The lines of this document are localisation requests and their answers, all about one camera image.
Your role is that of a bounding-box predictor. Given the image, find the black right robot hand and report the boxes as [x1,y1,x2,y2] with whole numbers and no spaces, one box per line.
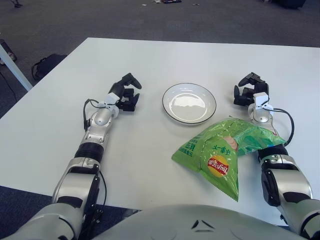
[233,72,271,111]

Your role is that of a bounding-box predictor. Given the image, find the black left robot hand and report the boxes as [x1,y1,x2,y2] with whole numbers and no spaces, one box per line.
[103,72,143,113]

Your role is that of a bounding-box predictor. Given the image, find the green potato chip bag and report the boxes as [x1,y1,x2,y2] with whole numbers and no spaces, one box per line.
[171,116,286,202]

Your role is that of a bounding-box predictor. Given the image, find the white plate with black rim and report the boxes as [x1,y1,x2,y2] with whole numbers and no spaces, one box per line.
[162,82,217,125]

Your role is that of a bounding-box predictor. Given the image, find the black bag on floor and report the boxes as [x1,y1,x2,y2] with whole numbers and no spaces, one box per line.
[31,54,68,81]

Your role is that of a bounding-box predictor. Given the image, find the white table leg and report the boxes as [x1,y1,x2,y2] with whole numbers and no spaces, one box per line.
[0,43,33,92]

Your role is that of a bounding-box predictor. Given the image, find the dark caster stand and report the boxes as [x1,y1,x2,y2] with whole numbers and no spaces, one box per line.
[0,39,18,65]

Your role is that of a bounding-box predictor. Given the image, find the grey robot torso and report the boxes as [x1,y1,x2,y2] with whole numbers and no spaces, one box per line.
[92,203,308,240]

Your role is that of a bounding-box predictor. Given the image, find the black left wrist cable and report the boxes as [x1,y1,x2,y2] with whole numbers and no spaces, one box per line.
[83,99,106,131]

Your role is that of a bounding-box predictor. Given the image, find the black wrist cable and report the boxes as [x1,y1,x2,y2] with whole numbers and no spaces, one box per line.
[83,99,106,131]
[271,106,294,146]

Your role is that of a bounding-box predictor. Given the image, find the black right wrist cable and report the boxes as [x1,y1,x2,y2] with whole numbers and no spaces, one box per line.
[271,106,294,146]

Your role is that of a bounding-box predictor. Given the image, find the black left elbow cable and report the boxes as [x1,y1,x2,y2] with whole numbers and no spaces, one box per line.
[96,169,108,206]

